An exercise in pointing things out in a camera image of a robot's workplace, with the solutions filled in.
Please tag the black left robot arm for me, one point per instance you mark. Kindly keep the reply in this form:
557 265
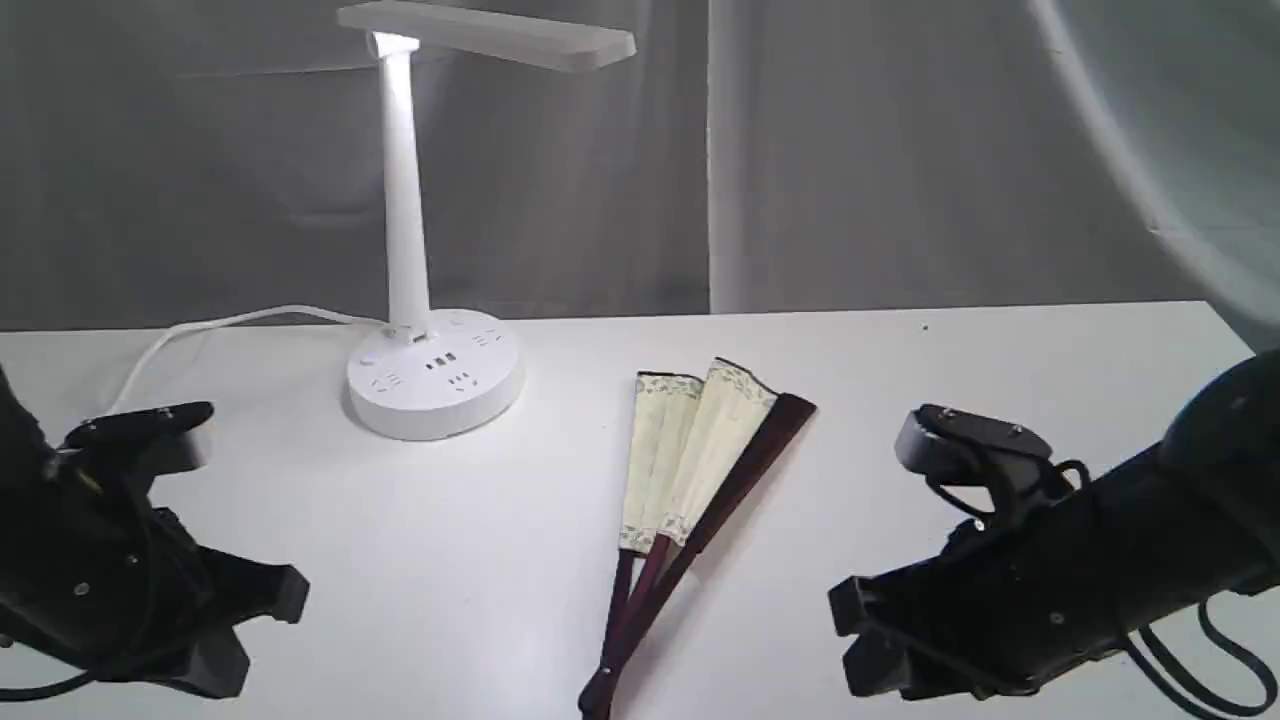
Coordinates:
15 440

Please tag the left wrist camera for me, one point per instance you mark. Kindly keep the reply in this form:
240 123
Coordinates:
123 454

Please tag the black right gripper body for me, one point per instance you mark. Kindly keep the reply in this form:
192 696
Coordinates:
1006 618

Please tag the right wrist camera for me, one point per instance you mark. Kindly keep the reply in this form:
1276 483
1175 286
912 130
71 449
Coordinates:
995 471

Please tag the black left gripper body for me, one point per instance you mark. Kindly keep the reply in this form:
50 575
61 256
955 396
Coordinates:
109 584

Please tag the white desk lamp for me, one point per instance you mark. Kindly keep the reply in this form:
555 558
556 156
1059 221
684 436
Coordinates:
429 373

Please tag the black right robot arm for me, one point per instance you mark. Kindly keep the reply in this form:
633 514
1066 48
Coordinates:
1201 508

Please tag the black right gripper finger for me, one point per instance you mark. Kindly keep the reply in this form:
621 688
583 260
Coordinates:
877 663
859 605

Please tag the cream paper folding fan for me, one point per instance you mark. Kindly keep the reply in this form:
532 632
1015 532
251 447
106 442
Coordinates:
700 444

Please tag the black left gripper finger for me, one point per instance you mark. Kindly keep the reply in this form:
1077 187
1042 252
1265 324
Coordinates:
243 589
213 666

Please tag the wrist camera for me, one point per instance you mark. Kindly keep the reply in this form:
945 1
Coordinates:
123 454
995 471

